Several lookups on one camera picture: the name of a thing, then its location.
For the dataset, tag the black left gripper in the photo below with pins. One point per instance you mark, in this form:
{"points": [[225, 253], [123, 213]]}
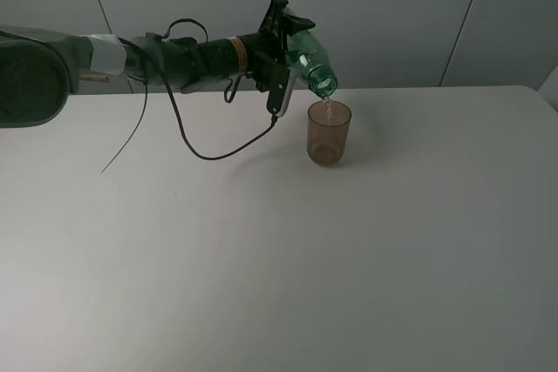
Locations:
{"points": [[266, 53]]}

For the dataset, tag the green transparent plastic bottle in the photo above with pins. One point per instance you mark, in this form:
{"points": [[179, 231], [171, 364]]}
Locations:
{"points": [[309, 57]]}

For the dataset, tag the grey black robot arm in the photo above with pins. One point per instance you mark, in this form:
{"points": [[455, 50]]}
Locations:
{"points": [[40, 69]]}

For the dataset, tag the pink translucent plastic cup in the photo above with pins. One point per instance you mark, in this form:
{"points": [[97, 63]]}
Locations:
{"points": [[328, 128]]}

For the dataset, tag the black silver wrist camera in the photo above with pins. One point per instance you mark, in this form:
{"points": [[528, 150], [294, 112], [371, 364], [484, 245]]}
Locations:
{"points": [[281, 86]]}

